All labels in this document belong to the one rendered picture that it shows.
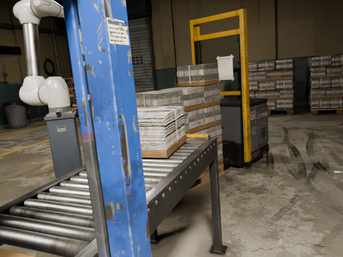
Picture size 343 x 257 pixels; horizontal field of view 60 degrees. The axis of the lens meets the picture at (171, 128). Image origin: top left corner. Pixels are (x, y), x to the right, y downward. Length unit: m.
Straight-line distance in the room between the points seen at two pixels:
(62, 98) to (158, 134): 0.94
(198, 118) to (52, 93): 1.52
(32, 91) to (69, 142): 0.45
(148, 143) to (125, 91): 1.05
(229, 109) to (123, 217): 3.36
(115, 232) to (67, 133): 1.71
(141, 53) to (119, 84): 9.64
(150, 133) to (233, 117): 2.40
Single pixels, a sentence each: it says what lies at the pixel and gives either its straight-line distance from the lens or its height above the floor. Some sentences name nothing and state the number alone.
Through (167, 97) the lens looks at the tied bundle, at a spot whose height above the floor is 1.01.
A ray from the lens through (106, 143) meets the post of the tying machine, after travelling 0.53.
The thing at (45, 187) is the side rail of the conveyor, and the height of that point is 0.80.
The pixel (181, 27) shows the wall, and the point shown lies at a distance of 9.69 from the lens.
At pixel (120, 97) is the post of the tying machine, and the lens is 0.52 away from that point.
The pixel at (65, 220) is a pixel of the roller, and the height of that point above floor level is 0.79.
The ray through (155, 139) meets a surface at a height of 0.90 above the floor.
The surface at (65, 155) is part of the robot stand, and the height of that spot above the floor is 0.71.
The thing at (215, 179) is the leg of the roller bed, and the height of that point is 0.53.
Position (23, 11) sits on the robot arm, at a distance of 2.48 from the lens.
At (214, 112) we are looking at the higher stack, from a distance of 3.35.
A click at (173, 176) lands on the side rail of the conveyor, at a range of 1.30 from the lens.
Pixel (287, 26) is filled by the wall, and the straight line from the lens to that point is 9.09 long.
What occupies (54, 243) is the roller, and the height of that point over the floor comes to 0.79.
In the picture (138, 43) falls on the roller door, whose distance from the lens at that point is 10.23.
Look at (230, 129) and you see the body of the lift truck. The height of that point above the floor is 0.44.
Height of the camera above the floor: 1.25
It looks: 11 degrees down
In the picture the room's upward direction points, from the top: 5 degrees counter-clockwise
